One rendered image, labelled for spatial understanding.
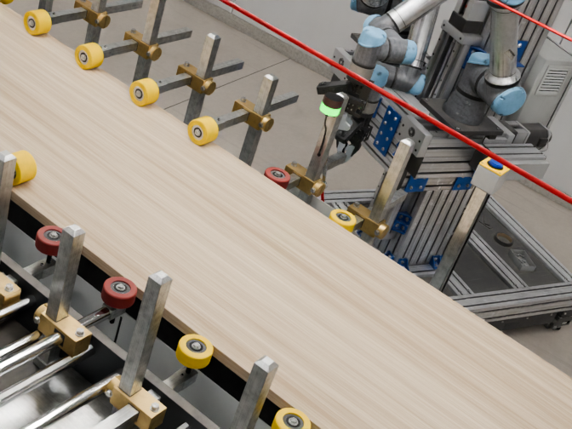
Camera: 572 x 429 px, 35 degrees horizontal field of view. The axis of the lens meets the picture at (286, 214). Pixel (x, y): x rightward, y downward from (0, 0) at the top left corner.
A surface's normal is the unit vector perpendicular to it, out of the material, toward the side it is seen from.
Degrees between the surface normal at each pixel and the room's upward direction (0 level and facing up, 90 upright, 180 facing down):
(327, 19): 90
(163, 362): 90
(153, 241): 0
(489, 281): 0
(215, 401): 90
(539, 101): 90
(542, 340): 0
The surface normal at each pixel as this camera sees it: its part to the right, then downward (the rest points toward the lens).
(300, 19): -0.50, 0.34
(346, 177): 0.29, -0.80
